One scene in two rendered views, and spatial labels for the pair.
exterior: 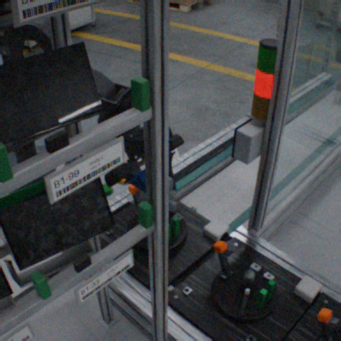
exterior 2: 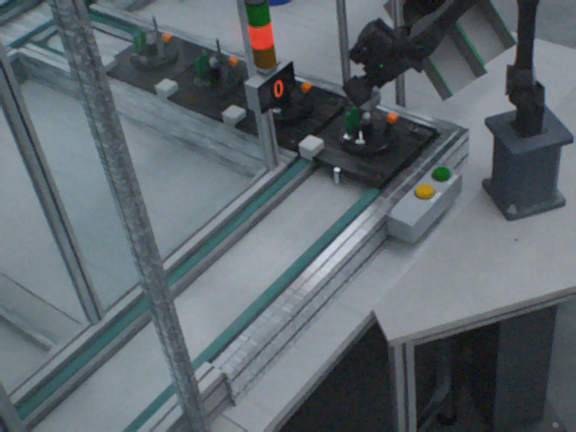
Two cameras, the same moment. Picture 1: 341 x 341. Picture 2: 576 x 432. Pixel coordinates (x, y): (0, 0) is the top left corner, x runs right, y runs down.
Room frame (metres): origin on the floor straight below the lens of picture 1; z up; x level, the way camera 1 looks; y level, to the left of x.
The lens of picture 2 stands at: (2.36, -0.20, 2.30)
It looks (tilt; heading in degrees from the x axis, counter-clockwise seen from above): 42 degrees down; 180
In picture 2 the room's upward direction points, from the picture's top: 9 degrees counter-clockwise
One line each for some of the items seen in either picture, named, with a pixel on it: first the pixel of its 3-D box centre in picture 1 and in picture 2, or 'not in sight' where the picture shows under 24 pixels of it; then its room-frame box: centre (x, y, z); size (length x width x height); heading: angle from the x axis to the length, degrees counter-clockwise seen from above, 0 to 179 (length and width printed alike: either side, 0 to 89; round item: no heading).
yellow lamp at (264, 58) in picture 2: (264, 103); (264, 53); (0.70, -0.20, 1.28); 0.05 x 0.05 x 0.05
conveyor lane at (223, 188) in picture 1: (239, 196); (285, 226); (0.85, -0.21, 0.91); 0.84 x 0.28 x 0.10; 136
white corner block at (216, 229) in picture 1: (216, 233); (311, 148); (0.65, -0.12, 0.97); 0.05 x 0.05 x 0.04; 46
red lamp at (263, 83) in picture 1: (267, 81); (261, 32); (0.70, -0.20, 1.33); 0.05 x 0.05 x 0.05
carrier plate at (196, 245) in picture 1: (157, 235); (368, 142); (0.65, 0.02, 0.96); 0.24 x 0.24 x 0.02; 46
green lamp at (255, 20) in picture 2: (270, 58); (257, 12); (0.70, -0.20, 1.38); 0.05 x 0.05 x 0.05
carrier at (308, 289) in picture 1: (248, 283); (284, 94); (0.47, -0.16, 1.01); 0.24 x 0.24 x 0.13; 46
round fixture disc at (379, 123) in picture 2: (157, 230); (367, 136); (0.65, 0.02, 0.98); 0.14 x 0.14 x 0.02
